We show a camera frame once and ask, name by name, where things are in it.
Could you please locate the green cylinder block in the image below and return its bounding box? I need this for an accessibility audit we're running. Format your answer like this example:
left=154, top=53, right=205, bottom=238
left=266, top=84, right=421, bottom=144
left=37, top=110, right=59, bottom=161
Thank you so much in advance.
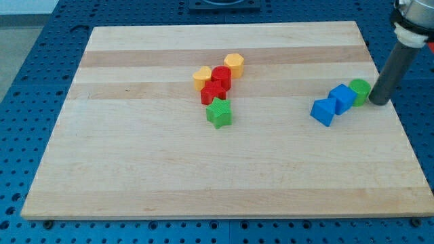
left=349, top=79, right=371, bottom=106

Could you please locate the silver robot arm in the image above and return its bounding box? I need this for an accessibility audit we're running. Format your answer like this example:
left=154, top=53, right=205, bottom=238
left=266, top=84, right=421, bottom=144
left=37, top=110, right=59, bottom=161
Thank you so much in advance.
left=390, top=0, right=433, bottom=49

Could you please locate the green star block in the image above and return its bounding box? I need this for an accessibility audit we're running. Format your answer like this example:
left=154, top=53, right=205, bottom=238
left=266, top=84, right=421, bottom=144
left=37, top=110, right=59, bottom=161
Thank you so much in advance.
left=205, top=97, right=232, bottom=129

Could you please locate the wooden board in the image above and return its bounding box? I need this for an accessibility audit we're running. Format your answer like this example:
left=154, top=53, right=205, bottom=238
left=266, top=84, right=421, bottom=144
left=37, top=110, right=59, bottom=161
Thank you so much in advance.
left=21, top=21, right=433, bottom=220

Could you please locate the red star block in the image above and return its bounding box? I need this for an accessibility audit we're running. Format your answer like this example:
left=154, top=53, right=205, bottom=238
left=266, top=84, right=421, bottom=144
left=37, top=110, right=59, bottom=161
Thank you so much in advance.
left=200, top=81, right=226, bottom=105

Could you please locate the yellow heart block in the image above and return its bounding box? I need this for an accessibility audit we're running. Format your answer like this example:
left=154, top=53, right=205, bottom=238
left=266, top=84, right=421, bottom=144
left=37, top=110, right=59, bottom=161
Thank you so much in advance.
left=193, top=66, right=212, bottom=91

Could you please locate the red cylinder block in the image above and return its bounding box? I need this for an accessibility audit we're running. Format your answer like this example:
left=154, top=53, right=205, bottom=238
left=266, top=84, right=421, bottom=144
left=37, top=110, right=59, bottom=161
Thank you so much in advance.
left=211, top=66, right=232, bottom=91

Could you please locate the yellow hexagon block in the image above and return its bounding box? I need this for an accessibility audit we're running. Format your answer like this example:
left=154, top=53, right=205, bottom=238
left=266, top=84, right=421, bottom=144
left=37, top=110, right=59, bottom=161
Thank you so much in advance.
left=224, top=53, right=245, bottom=79

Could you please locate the blue triangle block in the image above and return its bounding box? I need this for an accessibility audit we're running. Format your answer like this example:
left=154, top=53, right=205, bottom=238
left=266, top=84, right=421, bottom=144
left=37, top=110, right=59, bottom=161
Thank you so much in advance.
left=310, top=98, right=336, bottom=127

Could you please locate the blue cube block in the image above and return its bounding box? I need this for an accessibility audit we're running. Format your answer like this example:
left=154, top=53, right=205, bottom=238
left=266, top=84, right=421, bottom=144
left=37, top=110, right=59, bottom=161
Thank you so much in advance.
left=328, top=84, right=357, bottom=115

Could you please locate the black pusher rod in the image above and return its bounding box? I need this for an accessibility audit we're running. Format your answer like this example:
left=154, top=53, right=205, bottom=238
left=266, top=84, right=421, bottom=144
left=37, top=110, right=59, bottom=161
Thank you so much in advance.
left=369, top=41, right=421, bottom=106

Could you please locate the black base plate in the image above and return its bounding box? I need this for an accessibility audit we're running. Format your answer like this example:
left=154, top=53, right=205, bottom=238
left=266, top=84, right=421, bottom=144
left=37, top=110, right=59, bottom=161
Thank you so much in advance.
left=188, top=0, right=261, bottom=11

